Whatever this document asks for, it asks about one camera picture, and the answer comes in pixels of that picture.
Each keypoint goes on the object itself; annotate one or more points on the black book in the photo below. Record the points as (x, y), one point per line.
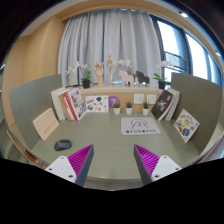
(162, 105)

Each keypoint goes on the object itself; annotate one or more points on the grey mouse pad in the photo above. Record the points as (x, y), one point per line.
(133, 126)

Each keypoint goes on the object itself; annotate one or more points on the white orchid pot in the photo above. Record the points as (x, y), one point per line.
(161, 80)
(86, 74)

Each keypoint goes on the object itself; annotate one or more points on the green left partition panel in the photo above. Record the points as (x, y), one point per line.
(30, 100)

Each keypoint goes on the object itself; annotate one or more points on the purple round number sign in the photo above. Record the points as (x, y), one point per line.
(112, 100)

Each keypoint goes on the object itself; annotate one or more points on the wooden shelf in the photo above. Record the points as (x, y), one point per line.
(136, 95)

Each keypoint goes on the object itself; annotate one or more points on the white orchid middle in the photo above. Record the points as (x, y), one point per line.
(127, 65)

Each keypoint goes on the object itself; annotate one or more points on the white book right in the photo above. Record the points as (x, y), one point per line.
(175, 101)

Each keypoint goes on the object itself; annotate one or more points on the white orchid right pot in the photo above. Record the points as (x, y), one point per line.
(161, 80)

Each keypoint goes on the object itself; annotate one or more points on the small potted plant right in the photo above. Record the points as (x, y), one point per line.
(145, 108)

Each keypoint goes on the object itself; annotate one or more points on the wooden hand model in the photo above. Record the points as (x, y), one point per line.
(99, 71)

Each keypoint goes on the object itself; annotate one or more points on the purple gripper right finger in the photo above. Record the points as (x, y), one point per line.
(151, 166)

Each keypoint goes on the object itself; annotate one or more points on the small potted plant middle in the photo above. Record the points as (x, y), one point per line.
(129, 108)

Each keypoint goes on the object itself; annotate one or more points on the green partition panel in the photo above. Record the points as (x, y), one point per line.
(203, 100)
(30, 100)

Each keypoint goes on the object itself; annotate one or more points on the dark grey computer mouse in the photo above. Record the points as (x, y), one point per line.
(62, 145)

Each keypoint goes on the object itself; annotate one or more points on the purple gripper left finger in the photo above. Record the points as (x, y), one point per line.
(75, 167)

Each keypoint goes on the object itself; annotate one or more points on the cream book left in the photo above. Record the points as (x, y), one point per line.
(57, 103)

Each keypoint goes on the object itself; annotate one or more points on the small potted plant left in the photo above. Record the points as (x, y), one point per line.
(116, 108)

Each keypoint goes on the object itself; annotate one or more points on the beige wooden board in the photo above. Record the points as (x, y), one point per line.
(46, 123)

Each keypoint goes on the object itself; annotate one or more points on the pink wooden horse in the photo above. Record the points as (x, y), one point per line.
(126, 78)

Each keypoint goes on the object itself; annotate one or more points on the black wooden horse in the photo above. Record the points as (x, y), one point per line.
(142, 78)

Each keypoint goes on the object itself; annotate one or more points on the wooden mannequin figure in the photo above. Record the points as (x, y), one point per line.
(111, 64)

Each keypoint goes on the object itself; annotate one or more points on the small potted plant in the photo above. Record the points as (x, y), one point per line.
(116, 108)
(129, 108)
(145, 108)

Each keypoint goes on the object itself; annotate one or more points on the white orchid left pot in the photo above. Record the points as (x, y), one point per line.
(86, 74)

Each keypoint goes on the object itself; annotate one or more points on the colourful sticker card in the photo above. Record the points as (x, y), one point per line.
(186, 125)

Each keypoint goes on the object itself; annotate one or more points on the illustrated white card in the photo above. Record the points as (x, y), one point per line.
(97, 104)

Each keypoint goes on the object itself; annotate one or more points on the green right partition panel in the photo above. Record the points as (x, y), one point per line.
(203, 100)

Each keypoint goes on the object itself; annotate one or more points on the grey curtain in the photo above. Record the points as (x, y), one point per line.
(101, 35)

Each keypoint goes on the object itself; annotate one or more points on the red and white book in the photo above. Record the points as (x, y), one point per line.
(76, 103)

